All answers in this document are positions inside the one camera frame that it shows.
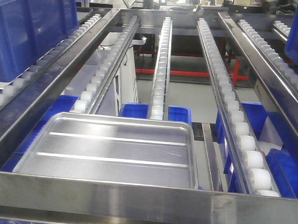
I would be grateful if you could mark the silver metal tray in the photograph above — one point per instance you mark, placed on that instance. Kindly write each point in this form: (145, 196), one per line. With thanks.
(115, 149)

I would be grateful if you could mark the centre white roller track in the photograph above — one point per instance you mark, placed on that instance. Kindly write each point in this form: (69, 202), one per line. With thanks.
(158, 108)

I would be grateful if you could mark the white roller track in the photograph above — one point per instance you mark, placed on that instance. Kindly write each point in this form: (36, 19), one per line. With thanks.
(90, 99)
(244, 162)
(25, 78)
(158, 108)
(288, 73)

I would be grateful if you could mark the blue bin below centre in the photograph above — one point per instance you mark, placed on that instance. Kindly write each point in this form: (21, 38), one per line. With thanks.
(140, 110)

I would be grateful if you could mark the blue bin below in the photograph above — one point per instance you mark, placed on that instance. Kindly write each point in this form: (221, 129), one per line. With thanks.
(282, 166)
(140, 110)

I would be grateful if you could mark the blue bin below right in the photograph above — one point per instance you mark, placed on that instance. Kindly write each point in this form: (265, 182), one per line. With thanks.
(282, 166)

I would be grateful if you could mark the large blue bin left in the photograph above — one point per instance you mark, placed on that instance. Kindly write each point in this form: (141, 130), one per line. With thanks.
(31, 28)

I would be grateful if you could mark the left white roller track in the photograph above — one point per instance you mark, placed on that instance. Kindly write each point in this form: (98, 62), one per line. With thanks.
(25, 78)

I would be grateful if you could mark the right white roller track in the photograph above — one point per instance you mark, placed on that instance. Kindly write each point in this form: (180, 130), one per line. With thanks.
(288, 73)

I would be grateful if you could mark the red floor frame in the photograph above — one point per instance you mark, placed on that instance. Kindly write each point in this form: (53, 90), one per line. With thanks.
(189, 69)

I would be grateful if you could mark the steel flow rack frame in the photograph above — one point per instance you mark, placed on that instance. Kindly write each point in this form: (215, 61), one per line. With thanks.
(57, 200)

